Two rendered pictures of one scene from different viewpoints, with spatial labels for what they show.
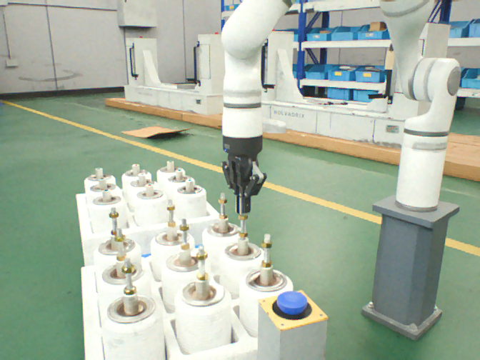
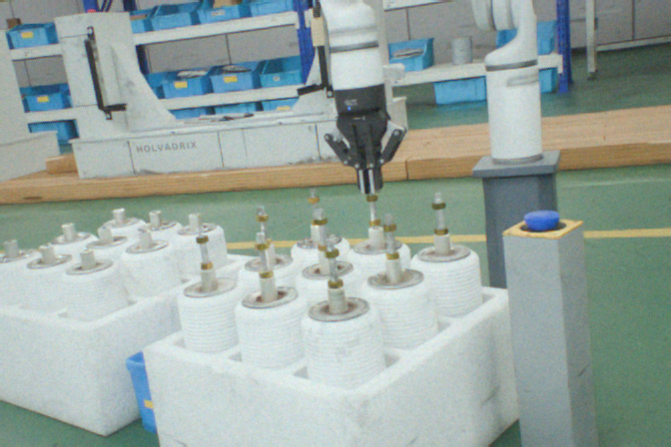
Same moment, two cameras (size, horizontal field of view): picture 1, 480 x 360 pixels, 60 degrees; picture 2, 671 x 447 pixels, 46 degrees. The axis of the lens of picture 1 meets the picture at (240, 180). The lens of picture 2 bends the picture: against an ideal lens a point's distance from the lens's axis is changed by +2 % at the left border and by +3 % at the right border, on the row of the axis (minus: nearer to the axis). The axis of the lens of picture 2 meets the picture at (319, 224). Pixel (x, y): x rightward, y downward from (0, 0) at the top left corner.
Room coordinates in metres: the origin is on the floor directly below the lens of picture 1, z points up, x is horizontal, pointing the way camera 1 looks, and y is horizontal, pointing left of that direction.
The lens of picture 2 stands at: (-0.22, 0.57, 0.57)
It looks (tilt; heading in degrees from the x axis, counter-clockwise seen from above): 13 degrees down; 334
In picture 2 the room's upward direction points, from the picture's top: 8 degrees counter-clockwise
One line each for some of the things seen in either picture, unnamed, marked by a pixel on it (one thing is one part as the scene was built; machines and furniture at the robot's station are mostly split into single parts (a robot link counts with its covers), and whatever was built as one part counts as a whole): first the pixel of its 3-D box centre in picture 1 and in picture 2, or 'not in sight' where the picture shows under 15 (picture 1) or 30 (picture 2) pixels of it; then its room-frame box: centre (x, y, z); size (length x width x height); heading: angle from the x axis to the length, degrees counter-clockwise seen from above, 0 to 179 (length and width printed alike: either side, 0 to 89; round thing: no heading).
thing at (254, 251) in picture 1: (243, 251); (377, 246); (0.77, -0.01, 0.25); 0.08 x 0.08 x 0.01
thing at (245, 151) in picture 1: (242, 154); (361, 113); (0.77, 0.00, 0.46); 0.08 x 0.08 x 0.09
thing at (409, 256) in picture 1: (408, 262); (522, 235); (0.91, -0.41, 0.15); 0.15 x 0.15 x 0.30; 42
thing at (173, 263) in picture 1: (185, 262); (328, 270); (0.72, 0.11, 0.25); 0.08 x 0.08 x 0.01
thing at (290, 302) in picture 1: (291, 304); (542, 222); (0.48, -0.07, 0.32); 0.04 x 0.04 x 0.02
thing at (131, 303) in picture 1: (131, 301); (337, 299); (0.57, 0.17, 0.26); 0.02 x 0.02 x 0.03
